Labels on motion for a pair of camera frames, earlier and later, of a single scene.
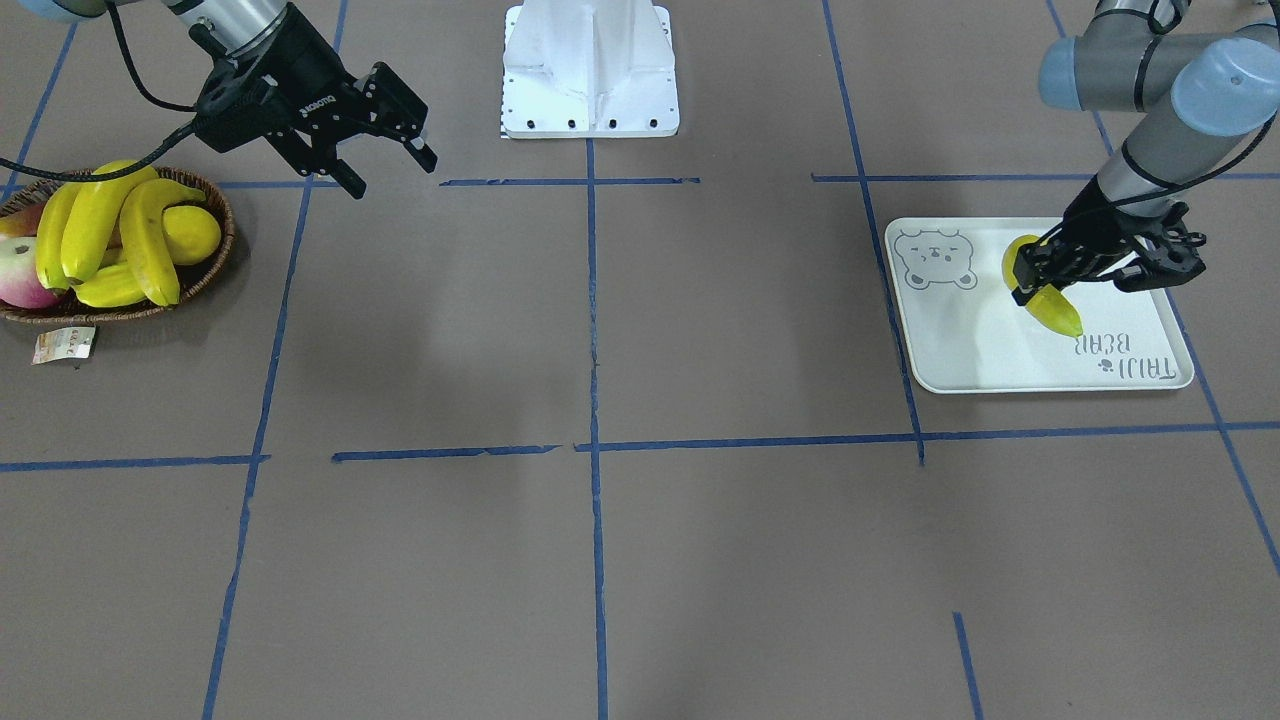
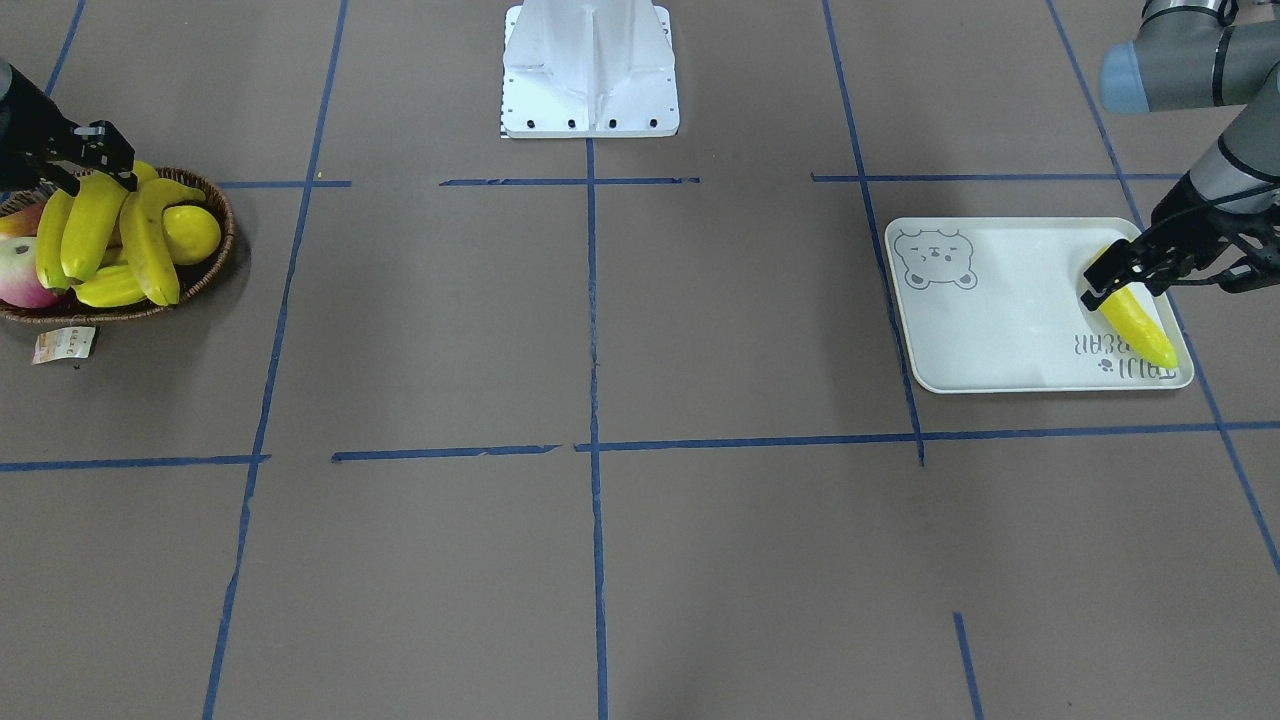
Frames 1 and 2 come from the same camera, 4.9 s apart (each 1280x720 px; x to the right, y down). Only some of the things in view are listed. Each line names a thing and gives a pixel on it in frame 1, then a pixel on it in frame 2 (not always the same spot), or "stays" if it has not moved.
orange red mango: (23, 222) stays
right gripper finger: (320, 158) to (64, 174)
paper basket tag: (64, 342) stays
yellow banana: (93, 215) stays
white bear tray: (965, 335) stays
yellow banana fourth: (145, 238) stays
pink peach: (20, 282) stays
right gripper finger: (392, 107) to (100, 146)
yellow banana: (48, 248) stays
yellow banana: (1052, 305) to (1138, 319)
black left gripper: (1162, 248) to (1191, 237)
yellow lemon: (192, 234) stays
